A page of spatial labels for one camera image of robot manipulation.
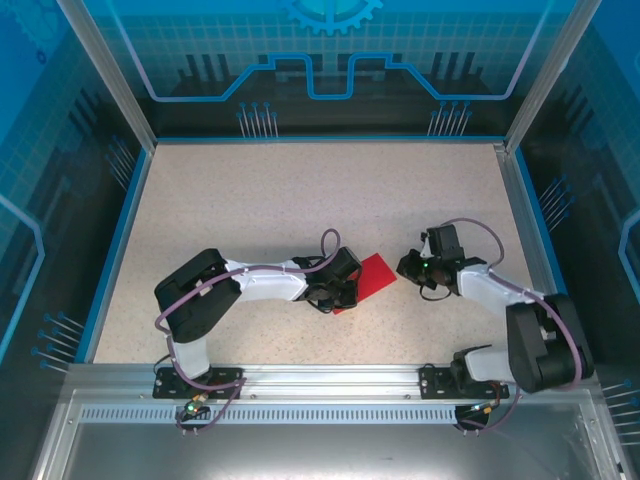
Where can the blue table edge strip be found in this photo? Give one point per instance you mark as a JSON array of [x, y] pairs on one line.
[[118, 250], [551, 250]]

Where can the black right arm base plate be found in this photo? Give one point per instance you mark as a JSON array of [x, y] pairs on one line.
[[430, 382]]

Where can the aluminium side rail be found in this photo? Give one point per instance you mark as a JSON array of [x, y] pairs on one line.
[[531, 250]]

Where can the red cloth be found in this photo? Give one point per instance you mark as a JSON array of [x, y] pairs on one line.
[[377, 277]]

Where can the aluminium frame rail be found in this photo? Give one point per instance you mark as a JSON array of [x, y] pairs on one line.
[[325, 380]]

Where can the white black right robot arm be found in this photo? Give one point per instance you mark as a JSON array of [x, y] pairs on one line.
[[480, 290]]

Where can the grey metal tray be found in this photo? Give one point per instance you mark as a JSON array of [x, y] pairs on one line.
[[325, 450]]

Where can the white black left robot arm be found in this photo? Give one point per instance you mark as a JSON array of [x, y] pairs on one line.
[[265, 287]]

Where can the aluminium corner post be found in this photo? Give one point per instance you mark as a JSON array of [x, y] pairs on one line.
[[111, 75], [550, 75]]

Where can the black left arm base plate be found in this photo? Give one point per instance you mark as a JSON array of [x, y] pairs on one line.
[[161, 385]]

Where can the slotted metal strip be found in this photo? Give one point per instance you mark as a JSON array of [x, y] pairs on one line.
[[325, 415]]

